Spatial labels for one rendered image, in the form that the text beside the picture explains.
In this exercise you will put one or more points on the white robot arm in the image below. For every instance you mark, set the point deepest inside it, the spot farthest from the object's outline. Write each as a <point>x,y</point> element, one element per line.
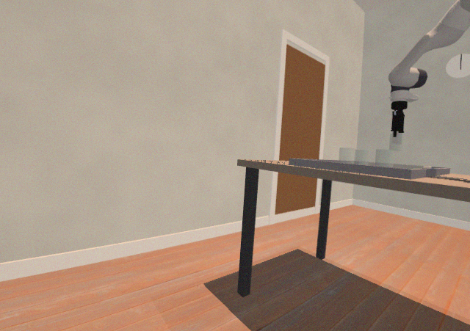
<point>448,31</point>

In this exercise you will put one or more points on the grey cylinder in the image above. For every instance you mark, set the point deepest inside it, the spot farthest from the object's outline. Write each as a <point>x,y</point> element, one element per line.
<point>361,157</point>
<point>398,146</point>
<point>384,158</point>
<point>347,155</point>

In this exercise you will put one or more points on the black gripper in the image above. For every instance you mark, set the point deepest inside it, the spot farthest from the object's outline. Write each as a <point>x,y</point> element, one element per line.
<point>397,123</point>

